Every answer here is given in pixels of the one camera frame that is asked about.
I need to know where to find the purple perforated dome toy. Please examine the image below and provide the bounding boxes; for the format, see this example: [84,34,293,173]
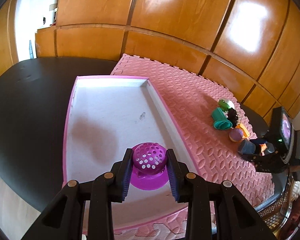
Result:
[130,142,168,191]

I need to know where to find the yellow plastic piece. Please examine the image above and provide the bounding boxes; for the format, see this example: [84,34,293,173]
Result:
[236,123,250,139]

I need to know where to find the dark brown massage brush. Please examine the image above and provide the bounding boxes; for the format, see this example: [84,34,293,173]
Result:
[227,108,239,128]

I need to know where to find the teal plastic cup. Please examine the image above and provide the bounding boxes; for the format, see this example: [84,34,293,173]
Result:
[211,107,232,131]

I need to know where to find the green white plug device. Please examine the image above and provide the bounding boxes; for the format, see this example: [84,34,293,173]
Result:
[218,98,235,112]

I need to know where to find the black rimmed clear jar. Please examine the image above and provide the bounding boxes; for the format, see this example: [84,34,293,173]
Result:
[237,139,256,155]

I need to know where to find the purple oval case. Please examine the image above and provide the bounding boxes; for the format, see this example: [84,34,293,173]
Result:
[229,128,243,142]

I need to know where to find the pink white shallow tray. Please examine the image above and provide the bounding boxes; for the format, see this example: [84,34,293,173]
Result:
[61,75,203,230]

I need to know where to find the pink foam puzzle mat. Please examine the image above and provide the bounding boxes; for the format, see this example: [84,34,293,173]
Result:
[82,53,276,235]

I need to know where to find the blue foam mat piece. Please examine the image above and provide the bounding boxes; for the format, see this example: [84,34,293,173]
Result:
[29,40,34,59]

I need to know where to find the wooden wall cabinet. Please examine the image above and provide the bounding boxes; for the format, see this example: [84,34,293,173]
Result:
[35,0,300,118]

